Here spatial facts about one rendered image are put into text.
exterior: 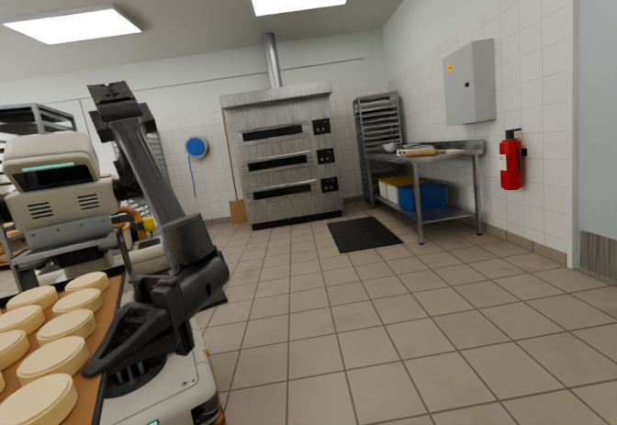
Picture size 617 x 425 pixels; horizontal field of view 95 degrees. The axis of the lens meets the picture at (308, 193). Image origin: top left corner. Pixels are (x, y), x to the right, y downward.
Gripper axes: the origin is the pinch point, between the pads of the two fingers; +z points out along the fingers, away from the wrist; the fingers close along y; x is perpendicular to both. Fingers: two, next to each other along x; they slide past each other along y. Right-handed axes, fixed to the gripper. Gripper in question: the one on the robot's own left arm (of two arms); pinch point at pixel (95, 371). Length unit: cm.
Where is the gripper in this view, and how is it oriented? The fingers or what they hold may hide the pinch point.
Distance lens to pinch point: 38.1
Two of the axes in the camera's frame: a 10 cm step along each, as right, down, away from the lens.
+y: 1.2, 9.7, 2.2
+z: -2.7, 2.4, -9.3
